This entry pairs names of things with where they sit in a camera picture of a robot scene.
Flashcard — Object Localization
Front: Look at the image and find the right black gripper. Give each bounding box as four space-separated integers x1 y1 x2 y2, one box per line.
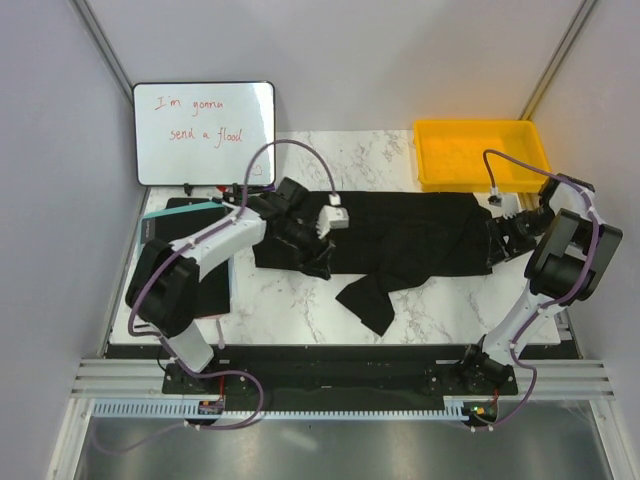
485 204 555 268

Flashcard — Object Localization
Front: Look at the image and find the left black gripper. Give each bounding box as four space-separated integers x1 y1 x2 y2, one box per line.
274 215 335 281

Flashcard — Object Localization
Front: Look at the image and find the black long sleeve shirt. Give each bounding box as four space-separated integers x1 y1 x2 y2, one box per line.
253 191 492 335

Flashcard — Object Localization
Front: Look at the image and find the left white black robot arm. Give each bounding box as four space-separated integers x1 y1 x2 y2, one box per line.
125 178 349 393

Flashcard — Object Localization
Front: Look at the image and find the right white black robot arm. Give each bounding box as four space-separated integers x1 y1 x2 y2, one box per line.
457 174 623 394

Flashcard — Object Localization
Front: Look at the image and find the yellow plastic bin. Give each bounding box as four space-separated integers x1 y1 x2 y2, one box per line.
413 120 551 193

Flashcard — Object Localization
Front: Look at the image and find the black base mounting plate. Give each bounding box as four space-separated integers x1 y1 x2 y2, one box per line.
162 346 518 407

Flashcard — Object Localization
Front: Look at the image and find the teal and white packaging board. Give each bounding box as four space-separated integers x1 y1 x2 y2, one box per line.
139 198 228 246

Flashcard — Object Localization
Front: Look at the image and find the white whiteboard with red writing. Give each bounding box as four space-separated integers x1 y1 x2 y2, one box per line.
133 81 276 187

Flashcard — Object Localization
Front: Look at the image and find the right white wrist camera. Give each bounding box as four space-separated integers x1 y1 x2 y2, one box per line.
488 186 503 207

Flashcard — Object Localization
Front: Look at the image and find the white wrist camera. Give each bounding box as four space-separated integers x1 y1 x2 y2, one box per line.
488 186 503 207
316 205 349 239

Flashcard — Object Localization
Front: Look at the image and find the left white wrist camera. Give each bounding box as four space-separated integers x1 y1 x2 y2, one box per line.
316 205 349 239

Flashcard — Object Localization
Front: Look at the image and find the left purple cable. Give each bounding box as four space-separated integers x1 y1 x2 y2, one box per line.
89 139 339 454

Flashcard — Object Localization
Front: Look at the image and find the aluminium frame rail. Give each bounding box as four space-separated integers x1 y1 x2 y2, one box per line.
71 359 615 401

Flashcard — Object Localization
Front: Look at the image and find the white slotted cable duct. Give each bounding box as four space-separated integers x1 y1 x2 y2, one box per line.
91 395 495 421

